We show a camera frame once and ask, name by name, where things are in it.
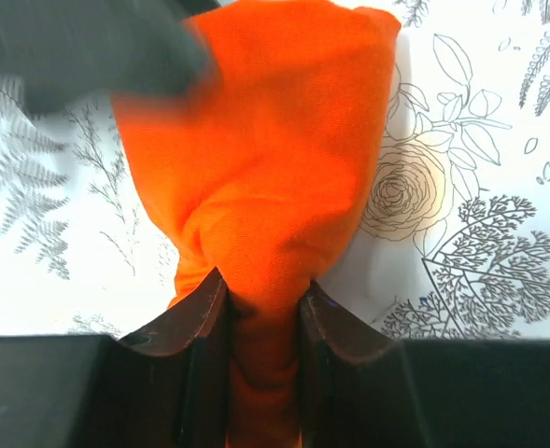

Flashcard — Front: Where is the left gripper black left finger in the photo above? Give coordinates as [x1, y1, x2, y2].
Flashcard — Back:
[0, 272, 229, 447]

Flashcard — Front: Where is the floral tablecloth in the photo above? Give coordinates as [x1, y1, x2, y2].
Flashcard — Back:
[0, 1, 550, 338]

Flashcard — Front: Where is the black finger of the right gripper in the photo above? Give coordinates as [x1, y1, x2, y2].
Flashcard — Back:
[0, 0, 219, 115]

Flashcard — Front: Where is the orange t shirt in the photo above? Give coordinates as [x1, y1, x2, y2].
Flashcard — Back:
[111, 1, 401, 447]

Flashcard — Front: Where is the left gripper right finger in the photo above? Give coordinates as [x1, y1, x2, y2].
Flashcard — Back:
[299, 285, 550, 448]

